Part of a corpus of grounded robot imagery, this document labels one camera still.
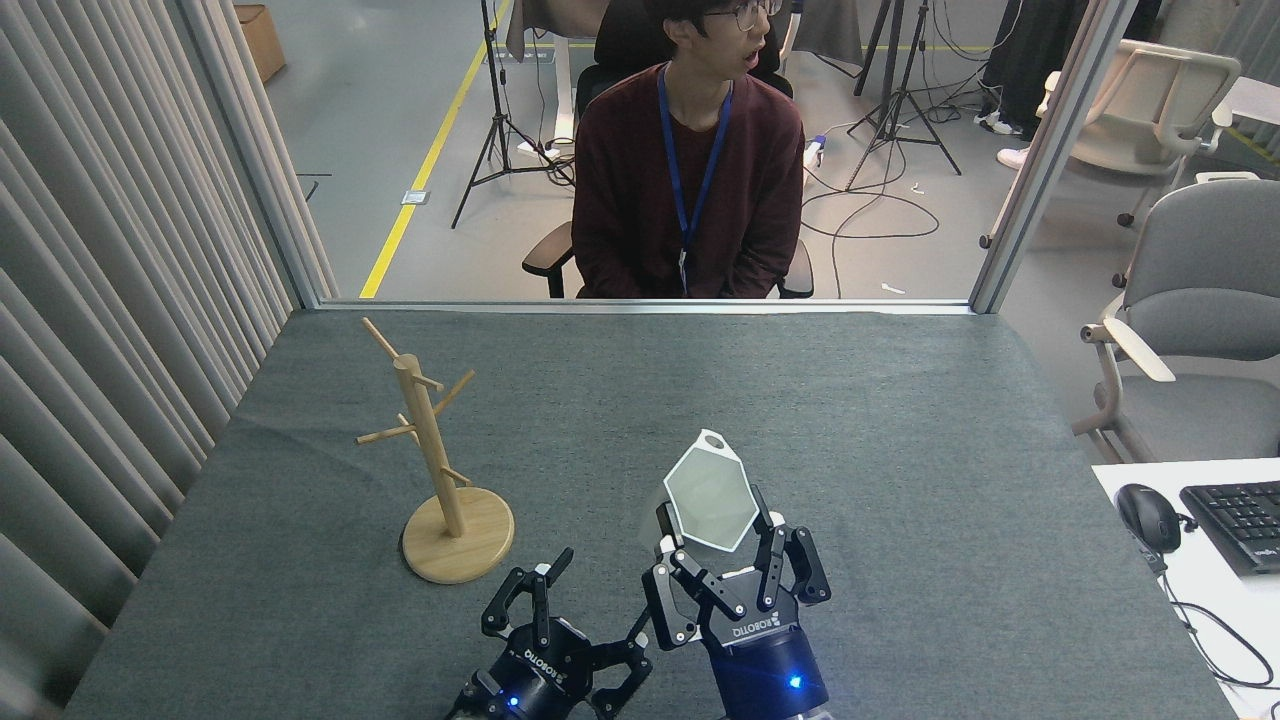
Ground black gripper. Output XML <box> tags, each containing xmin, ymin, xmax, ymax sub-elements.
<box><xmin>642</xmin><ymin>487</ymin><xmax>831</xmax><ymax>720</ymax></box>
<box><xmin>447</xmin><ymin>547</ymin><xmax>654</xmax><ymax>720</ymax></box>

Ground white hexagonal cup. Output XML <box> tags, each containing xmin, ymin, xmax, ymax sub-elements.
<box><xmin>640</xmin><ymin>429</ymin><xmax>761</xmax><ymax>553</ymax></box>

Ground wooden cup rack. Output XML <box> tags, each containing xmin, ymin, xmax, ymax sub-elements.
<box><xmin>356</xmin><ymin>317</ymin><xmax>516</xmax><ymax>586</ymax></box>

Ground grey felt table cover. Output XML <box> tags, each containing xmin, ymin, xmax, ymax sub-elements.
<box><xmin>62</xmin><ymin>308</ymin><xmax>1241</xmax><ymax>720</ymax></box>

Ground black office chair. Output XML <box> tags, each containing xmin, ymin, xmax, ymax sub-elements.
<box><xmin>522</xmin><ymin>0</ymin><xmax>816</xmax><ymax>300</ymax></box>

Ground black computer mouse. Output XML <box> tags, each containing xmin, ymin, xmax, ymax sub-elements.
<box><xmin>1115</xmin><ymin>484</ymin><xmax>1184</xmax><ymax>554</ymax></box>

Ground seated person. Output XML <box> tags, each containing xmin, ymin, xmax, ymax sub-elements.
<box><xmin>572</xmin><ymin>0</ymin><xmax>806</xmax><ymax>300</ymax></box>

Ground black keyboard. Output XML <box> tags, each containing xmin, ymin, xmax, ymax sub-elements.
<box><xmin>1180</xmin><ymin>481</ymin><xmax>1280</xmax><ymax>577</ymax></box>

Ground black tripod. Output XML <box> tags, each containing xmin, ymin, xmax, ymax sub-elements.
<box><xmin>451</xmin><ymin>0</ymin><xmax>576</xmax><ymax>230</ymax></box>
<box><xmin>845</xmin><ymin>0</ymin><xmax>963</xmax><ymax>192</ymax></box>

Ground white standing desk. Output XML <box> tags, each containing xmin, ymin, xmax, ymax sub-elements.
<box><xmin>505</xmin><ymin>0</ymin><xmax>611</xmax><ymax>161</ymax></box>

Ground grey office chair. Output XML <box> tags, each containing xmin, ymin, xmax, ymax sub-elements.
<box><xmin>1072</xmin><ymin>171</ymin><xmax>1280</xmax><ymax>464</ymax></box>

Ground black-rimmed glasses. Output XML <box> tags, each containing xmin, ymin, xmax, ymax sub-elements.
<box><xmin>700</xmin><ymin>0</ymin><xmax>783</xmax><ymax>31</ymax></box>

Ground grey pleated curtain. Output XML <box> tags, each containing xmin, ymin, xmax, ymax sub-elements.
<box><xmin>0</xmin><ymin>0</ymin><xmax>339</xmax><ymax>706</ymax></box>

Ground standing person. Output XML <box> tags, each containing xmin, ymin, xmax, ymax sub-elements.
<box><xmin>975</xmin><ymin>0</ymin><xmax>1161</xmax><ymax>171</ymax></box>

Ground beige office chair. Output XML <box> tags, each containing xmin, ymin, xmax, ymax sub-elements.
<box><xmin>1035</xmin><ymin>40</ymin><xmax>1243</xmax><ymax>291</ymax></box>

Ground cardboard box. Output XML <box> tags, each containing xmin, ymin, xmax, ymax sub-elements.
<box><xmin>233</xmin><ymin>4</ymin><xmax>288</xmax><ymax>84</ymax></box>

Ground black floor cable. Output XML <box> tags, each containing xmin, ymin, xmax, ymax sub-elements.
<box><xmin>800</xmin><ymin>140</ymin><xmax>941</xmax><ymax>299</ymax></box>

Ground blue lanyard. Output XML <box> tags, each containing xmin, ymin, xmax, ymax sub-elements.
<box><xmin>656</xmin><ymin>65</ymin><xmax>734</xmax><ymax>256</ymax></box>

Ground black mouse cable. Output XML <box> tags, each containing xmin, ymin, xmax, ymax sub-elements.
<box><xmin>1140</xmin><ymin>545</ymin><xmax>1276</xmax><ymax>691</ymax></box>

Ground silver frame post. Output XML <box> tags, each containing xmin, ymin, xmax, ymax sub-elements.
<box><xmin>968</xmin><ymin>0</ymin><xmax>1141</xmax><ymax>315</ymax></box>
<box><xmin>172</xmin><ymin>0</ymin><xmax>339</xmax><ymax>309</ymax></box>

